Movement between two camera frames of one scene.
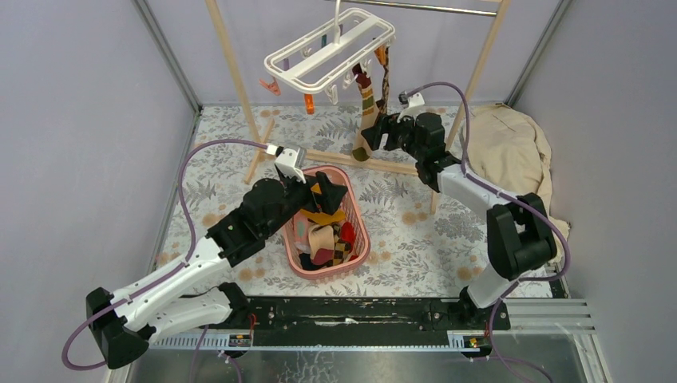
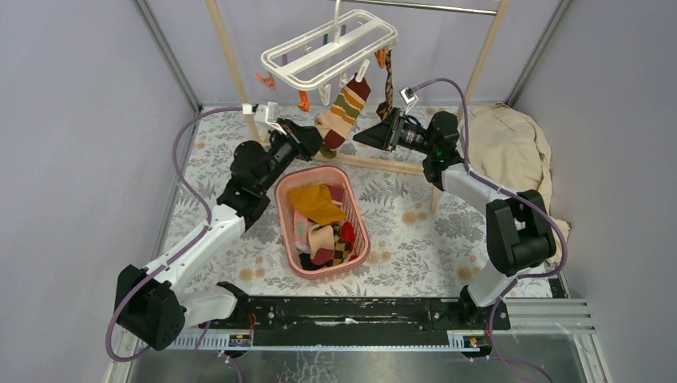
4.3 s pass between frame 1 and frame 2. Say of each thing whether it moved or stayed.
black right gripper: stayed
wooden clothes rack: stayed
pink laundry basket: stayed
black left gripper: moved
